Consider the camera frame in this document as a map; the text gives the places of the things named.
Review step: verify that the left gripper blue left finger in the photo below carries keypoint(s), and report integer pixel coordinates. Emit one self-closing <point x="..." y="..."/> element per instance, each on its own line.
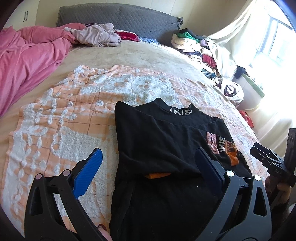
<point x="85" y="171"/>

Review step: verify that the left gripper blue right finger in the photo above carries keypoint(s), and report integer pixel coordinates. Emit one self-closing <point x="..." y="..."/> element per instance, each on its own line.
<point x="211" y="171"/>

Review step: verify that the black IKISS shirt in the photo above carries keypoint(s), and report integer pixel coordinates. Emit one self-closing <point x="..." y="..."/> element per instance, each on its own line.
<point x="160" y="194"/>

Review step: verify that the plastic bag of clothes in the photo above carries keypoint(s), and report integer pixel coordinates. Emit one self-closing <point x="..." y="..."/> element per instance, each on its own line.
<point x="233" y="91"/>

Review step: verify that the pile of mixed clothes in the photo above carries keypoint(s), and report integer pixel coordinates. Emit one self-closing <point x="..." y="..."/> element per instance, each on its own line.
<point x="211" y="58"/>

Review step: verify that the right hand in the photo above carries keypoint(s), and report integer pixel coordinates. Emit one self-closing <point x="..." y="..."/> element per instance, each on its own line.
<point x="278" y="192"/>

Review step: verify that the orange white tufted blanket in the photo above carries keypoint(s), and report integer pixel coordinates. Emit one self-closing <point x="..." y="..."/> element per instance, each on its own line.
<point x="69" y="120"/>

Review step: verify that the red plastic bag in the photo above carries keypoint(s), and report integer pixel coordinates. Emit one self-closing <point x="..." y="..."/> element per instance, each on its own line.
<point x="247" y="118"/>

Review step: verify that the beige bed sheet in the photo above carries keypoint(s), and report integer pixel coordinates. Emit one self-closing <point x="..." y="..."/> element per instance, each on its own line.
<point x="137" y="55"/>

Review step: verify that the white curtain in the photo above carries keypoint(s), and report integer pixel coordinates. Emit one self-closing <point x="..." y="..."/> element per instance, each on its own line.
<point x="262" y="41"/>

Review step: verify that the pink duvet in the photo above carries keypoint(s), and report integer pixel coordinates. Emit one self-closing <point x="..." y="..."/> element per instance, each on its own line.
<point x="28" y="56"/>

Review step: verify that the blue patterned fabric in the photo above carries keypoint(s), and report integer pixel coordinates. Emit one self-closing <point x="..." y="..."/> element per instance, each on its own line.
<point x="149" y="40"/>

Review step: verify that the mauve crumpled garment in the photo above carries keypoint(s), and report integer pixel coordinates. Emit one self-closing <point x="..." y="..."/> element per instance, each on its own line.
<point x="97" y="35"/>

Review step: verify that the grey quilted headboard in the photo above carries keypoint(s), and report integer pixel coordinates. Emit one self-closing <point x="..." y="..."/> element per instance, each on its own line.
<point x="144" y="22"/>

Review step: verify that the cream wardrobe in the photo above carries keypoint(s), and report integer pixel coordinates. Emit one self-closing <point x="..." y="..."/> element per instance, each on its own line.
<point x="31" y="13"/>

